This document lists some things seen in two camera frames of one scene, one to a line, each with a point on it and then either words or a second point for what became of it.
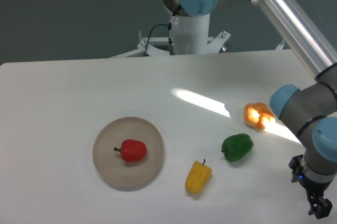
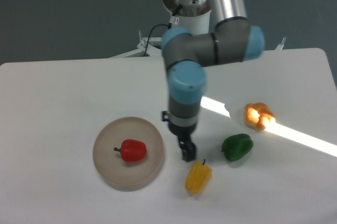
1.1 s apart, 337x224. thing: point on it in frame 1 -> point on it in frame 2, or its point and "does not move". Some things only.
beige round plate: (109, 163) does not move
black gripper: (320, 207) -> (188, 147)
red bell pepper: (132, 151) does not move
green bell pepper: (236, 146) does not move
